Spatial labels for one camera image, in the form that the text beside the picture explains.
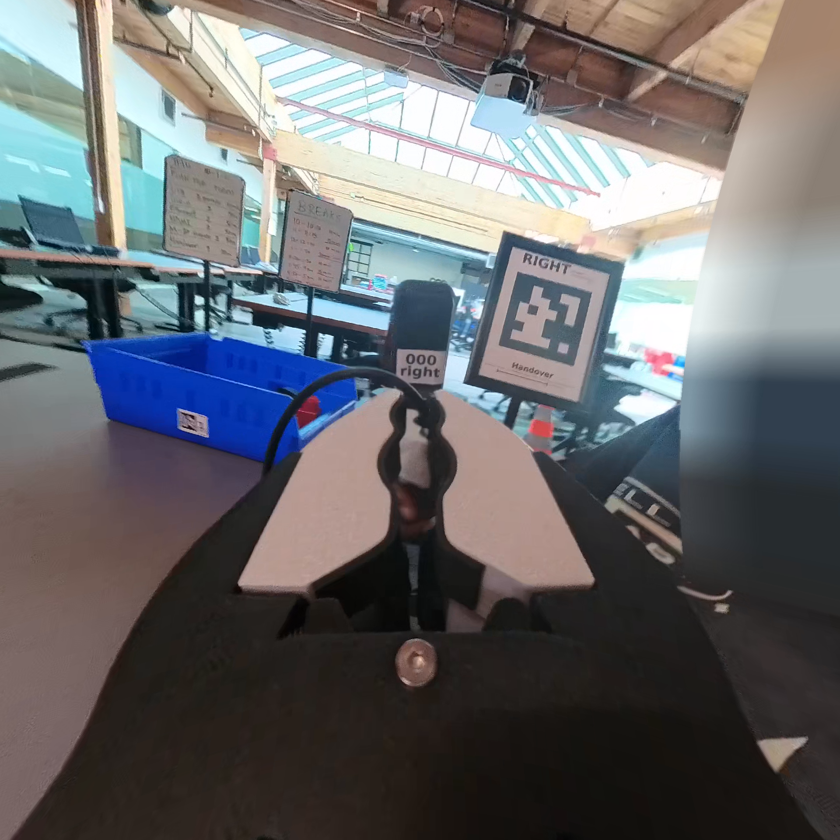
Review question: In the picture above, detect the person's right hand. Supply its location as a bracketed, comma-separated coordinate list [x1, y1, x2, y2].
[399, 483, 439, 536]

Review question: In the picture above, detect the blue plastic bin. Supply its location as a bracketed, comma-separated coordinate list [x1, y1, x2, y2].
[84, 331, 359, 464]

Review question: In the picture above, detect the written whiteboard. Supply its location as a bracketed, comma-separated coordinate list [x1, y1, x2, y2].
[277, 189, 357, 294]
[161, 154, 249, 269]

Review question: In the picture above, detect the orange traffic cone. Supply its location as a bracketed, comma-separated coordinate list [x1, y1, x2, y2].
[528, 403, 557, 455]

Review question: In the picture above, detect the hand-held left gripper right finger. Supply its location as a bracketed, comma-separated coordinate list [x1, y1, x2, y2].
[434, 390, 597, 620]

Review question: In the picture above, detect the printed marker sign board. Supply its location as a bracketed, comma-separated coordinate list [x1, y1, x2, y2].
[462, 231, 628, 409]

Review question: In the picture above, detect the long wooden office desk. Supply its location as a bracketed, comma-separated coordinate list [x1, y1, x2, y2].
[0, 243, 270, 340]

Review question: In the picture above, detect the black rubber loop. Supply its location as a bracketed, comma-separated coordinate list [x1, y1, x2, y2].
[262, 367, 450, 539]

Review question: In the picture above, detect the white ceiling projector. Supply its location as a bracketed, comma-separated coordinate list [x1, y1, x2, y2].
[468, 56, 544, 140]

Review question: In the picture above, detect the wooden support post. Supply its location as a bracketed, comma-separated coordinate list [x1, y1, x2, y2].
[74, 0, 130, 252]

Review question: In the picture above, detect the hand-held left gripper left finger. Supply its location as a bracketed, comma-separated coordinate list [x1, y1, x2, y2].
[237, 390, 410, 599]

